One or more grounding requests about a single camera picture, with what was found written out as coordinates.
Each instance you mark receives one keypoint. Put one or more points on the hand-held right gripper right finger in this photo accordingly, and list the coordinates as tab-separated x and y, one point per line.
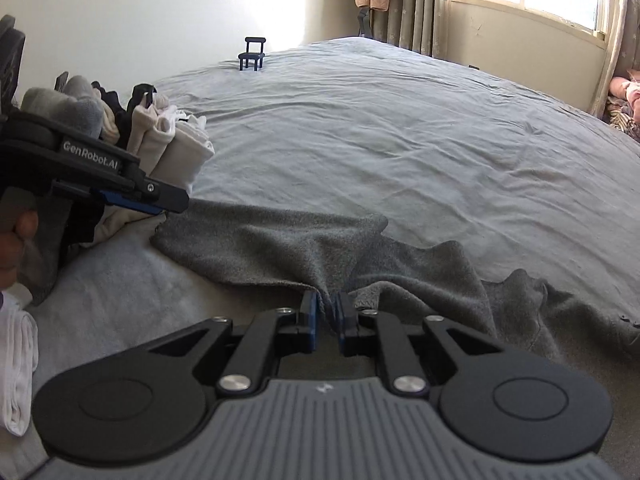
342	322

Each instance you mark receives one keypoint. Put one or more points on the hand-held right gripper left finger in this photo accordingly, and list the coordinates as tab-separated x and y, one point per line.
311	320

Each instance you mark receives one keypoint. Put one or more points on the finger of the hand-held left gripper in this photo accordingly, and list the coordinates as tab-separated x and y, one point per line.
130	201

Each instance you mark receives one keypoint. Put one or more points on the grey fleece garment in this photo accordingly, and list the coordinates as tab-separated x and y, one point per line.
300	250

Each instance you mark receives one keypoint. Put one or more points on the pink clothes pile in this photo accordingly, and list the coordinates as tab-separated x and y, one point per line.
625	105

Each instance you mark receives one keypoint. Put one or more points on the person's left hand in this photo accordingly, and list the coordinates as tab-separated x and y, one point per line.
10	260

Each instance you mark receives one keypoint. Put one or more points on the grey folded garment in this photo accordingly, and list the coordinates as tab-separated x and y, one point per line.
65	105

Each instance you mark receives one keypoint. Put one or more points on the black folded garment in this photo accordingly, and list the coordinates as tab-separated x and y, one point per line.
112	120

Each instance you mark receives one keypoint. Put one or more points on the cream folded garment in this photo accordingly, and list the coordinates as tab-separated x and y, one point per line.
145	135

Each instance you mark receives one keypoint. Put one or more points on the white folded garment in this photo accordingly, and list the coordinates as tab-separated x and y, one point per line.
190	150

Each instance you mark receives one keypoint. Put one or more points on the small black phone stand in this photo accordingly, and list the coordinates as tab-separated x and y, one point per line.
252	55

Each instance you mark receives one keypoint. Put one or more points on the white ribbed garment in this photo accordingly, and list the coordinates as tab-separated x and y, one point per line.
17	360

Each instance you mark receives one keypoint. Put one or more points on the bed with grey sheet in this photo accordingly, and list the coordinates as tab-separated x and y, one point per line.
400	135

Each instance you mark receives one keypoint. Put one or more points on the dark upright object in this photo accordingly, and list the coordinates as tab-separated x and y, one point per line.
365	22

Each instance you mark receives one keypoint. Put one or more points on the grey star-print curtain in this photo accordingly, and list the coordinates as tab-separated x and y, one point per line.
410	5
620	60

